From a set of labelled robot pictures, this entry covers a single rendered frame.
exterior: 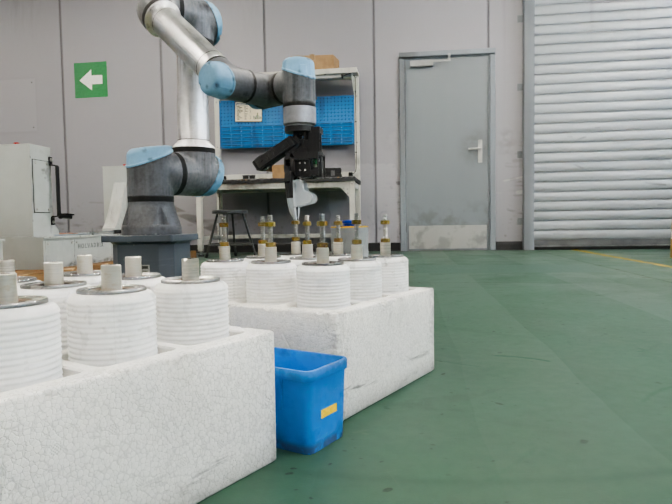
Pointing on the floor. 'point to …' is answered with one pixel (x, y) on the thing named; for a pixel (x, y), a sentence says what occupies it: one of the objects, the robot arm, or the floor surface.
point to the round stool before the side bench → (232, 229)
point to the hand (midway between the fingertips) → (292, 214)
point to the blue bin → (308, 399)
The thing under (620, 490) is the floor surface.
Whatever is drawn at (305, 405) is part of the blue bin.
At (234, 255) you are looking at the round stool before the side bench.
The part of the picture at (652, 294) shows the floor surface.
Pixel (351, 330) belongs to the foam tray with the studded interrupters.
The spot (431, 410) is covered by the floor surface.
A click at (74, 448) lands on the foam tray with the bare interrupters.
